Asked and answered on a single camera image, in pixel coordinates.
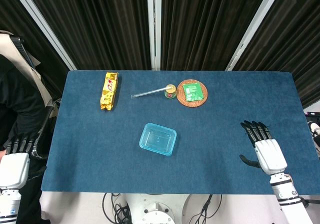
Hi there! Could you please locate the clear glass rod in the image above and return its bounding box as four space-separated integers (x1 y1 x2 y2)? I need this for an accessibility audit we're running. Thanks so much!
131 86 168 100

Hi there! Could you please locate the gold foil snack package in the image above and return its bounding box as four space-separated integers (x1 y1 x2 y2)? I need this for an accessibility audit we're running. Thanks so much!
99 71 120 111

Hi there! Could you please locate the green square sachet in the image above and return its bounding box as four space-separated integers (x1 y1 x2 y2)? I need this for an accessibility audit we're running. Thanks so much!
181 82 205 102

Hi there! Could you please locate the person in black clothes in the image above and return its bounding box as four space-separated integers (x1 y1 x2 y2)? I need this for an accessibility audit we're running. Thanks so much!
0 55 55 224

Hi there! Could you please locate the blue plastic container lid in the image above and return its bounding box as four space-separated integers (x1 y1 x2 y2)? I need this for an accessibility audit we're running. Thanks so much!
138 123 178 156

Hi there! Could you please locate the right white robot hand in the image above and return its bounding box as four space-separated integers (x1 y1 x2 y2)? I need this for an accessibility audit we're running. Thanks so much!
239 120 288 176

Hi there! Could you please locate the round woven brown coaster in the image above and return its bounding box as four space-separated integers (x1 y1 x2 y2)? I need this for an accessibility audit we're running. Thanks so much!
176 79 209 108

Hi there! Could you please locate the blue felt table mat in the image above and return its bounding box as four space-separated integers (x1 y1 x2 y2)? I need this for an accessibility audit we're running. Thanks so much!
40 70 311 194

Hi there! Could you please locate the black floor cable bundle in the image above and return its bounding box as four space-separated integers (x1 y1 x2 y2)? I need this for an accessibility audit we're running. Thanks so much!
101 192 133 224
189 193 223 224

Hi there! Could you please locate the small jar with gold lid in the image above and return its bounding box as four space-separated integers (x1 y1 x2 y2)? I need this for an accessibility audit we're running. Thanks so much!
164 84 177 99

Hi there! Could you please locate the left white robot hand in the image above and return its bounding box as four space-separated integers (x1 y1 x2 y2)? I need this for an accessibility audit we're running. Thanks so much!
0 133 41 188

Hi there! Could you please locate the beige office chair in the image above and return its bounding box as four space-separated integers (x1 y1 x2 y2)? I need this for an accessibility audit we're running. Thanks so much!
0 30 62 159

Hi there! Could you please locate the white shoe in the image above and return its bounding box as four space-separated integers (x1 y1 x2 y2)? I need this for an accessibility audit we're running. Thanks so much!
309 121 320 137

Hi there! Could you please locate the black pleated curtain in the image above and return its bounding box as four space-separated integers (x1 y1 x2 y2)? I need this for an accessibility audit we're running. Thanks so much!
21 0 152 71
234 0 320 109
0 0 69 98
159 0 273 71

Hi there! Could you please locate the white partition post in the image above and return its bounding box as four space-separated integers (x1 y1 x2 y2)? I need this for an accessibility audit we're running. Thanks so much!
224 0 286 71
7 0 77 71
146 0 162 71

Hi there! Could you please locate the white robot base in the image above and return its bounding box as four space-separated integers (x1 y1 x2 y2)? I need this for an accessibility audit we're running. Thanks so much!
119 193 196 224

